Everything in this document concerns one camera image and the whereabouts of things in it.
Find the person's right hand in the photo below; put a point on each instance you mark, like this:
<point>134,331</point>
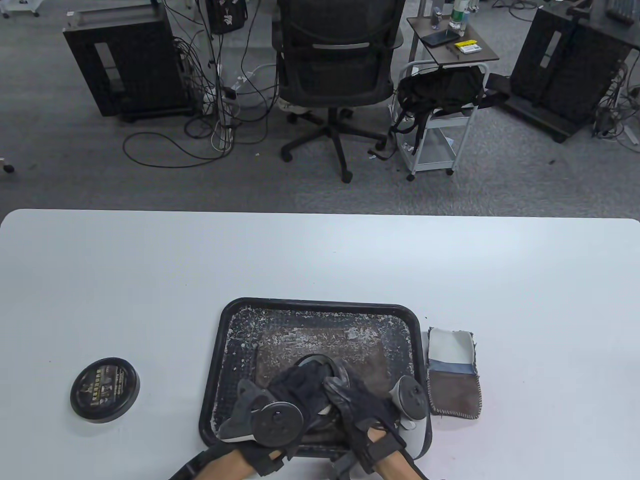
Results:
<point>365,410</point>

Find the small brown side table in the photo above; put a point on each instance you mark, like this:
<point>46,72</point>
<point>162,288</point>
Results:
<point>475,57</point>

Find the white desk leg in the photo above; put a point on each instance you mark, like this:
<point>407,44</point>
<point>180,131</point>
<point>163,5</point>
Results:
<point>212,50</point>

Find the green label bottle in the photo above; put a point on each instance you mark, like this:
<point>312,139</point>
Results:
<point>459,20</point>

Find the black computer tower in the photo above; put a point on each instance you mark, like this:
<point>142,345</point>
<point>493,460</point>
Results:
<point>565,75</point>
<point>135,65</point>

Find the white rolling cart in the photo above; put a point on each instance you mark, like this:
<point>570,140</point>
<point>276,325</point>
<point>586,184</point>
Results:
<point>435,150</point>

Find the black white controller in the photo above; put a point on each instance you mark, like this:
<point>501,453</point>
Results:
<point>277,425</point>
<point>412,397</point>

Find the black caster wheel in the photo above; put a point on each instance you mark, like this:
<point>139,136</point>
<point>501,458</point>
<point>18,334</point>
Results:
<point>8,168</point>

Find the grey polishing cloth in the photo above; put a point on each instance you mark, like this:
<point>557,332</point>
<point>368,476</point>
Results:
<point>452,385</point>

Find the person's left hand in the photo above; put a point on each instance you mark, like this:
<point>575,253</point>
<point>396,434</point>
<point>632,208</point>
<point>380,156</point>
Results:
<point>300,385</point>

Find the black labelled tin lid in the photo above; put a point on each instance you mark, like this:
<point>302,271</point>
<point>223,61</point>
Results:
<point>105,390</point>

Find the black backpack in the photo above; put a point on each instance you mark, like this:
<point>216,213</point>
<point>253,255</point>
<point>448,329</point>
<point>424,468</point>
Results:
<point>440,90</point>

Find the black plastic tray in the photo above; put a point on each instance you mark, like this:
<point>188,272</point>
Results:
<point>235,380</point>

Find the white power strip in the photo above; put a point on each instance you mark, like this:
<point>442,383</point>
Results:
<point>243,81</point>
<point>222,137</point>

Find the right black white controller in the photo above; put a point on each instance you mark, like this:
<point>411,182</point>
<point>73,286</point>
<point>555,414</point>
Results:
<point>412,397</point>

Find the dark brown desk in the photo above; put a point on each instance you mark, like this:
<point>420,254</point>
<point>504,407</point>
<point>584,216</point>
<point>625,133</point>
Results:
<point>625,30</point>

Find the person's left forearm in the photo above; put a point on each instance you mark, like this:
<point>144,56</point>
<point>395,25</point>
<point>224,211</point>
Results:
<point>225,467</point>

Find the white trolley base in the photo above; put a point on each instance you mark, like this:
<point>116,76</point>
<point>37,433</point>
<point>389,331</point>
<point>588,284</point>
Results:
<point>22,5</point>

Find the black tablet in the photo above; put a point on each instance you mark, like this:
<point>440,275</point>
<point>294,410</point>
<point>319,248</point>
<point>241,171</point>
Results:
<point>440,38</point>

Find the yellow box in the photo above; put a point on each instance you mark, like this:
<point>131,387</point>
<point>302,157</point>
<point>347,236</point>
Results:
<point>468,47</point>

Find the brown leather bag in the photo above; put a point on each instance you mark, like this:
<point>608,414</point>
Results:
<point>325,340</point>

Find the black hanging bag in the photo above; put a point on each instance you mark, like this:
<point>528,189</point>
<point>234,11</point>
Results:
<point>227,17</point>

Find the person's right forearm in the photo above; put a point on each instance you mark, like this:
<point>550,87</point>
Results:
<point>395,465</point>

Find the left black white controller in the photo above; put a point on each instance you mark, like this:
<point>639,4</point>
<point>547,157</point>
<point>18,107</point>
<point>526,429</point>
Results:
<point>277,425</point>

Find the black office chair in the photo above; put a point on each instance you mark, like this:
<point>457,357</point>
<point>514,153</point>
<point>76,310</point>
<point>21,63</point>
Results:
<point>335,75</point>

